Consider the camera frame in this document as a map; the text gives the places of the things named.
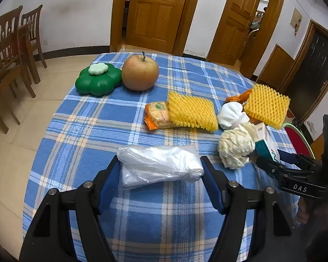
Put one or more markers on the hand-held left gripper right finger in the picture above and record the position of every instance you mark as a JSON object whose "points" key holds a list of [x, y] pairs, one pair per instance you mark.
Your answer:
{"points": [[213, 188]]}

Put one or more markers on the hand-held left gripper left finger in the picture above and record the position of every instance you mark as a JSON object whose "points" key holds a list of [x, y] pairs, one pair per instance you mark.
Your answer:
{"points": [[109, 185]]}

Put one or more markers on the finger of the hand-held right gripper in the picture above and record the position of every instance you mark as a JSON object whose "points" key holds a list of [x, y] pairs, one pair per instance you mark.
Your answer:
{"points": [[289, 157], [270, 166]]}

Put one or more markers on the red bin with green rim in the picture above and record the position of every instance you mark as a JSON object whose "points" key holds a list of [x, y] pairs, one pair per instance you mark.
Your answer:
{"points": [[296, 139]]}

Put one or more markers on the small white teal box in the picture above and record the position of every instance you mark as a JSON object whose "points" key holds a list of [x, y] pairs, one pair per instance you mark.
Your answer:
{"points": [[265, 142]]}

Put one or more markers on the clear plastic bag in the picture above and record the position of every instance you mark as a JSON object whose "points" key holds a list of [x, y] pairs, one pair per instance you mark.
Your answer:
{"points": [[158, 166]]}

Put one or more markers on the orange snack packet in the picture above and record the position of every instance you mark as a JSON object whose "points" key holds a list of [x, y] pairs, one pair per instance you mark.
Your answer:
{"points": [[157, 116]]}

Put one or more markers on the person's right hand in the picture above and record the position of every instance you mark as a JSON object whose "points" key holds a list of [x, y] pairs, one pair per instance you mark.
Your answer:
{"points": [[302, 211]]}

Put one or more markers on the cream crumpled foam net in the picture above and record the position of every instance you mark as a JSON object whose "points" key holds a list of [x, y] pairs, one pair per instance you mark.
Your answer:
{"points": [[235, 144]]}

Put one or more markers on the yellow foam fruit net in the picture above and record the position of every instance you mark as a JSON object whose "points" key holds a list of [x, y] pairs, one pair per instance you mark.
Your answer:
{"points": [[265, 103], [191, 112]]}

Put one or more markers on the blue plaid tablecloth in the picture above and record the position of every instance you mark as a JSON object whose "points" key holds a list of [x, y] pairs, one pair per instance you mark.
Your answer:
{"points": [[84, 131]]}

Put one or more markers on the white garlic toy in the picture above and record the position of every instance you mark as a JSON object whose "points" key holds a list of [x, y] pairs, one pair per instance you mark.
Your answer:
{"points": [[231, 116]]}

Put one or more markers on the orange crumpled wrapper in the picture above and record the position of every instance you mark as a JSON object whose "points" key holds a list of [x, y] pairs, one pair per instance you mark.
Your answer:
{"points": [[239, 97]]}

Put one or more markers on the dark metal door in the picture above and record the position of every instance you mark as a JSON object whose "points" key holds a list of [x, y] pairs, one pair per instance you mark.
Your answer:
{"points": [[314, 68]]}

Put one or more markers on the green pepper toy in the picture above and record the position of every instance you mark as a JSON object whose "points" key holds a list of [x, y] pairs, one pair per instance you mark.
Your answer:
{"points": [[98, 84]]}

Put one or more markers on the red-yellow apple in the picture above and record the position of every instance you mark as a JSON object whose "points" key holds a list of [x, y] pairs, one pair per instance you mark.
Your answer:
{"points": [[139, 73]]}

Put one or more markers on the wooden panel door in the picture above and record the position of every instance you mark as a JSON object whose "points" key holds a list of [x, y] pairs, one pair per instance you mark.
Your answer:
{"points": [[155, 13], [232, 24]]}

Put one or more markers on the brown wooden chair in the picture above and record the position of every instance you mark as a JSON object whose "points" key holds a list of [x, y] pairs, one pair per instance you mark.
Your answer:
{"points": [[32, 24], [5, 46]]}

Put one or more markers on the wooden wall panel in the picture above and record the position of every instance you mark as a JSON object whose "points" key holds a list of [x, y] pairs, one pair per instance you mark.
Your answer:
{"points": [[276, 68]]}

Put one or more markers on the wooden door frame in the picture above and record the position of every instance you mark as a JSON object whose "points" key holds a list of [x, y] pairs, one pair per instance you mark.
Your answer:
{"points": [[117, 19], [267, 30]]}

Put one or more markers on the beige wall box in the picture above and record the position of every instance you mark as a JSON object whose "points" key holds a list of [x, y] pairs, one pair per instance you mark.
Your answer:
{"points": [[295, 19]]}

